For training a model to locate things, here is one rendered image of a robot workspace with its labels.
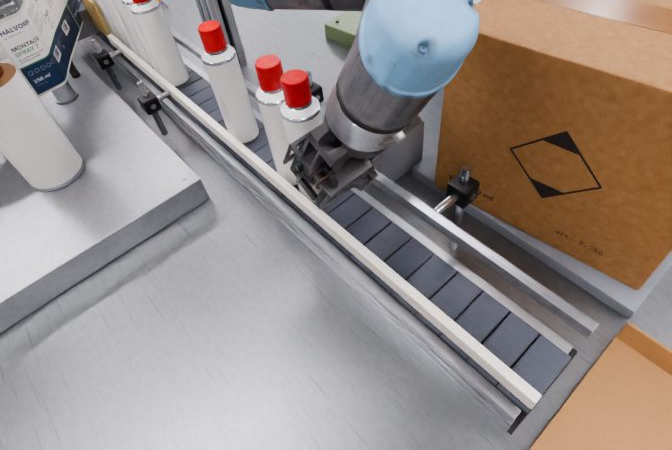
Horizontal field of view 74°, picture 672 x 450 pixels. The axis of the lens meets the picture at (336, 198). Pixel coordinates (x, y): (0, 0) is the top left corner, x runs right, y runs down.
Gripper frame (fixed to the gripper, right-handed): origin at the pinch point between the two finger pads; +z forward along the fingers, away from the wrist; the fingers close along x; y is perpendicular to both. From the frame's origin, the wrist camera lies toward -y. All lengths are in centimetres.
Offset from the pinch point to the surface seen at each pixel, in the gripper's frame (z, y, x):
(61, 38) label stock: 32, 14, -61
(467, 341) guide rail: -11.7, 4.4, 24.3
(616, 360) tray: -10.5, -9.5, 38.5
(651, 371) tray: -12.1, -11.0, 41.2
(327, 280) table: 5.9, 7.6, 10.7
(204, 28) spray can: -1.5, 1.3, -27.5
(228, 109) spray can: 8.9, 2.5, -19.9
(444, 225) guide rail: -11.0, -2.8, 13.7
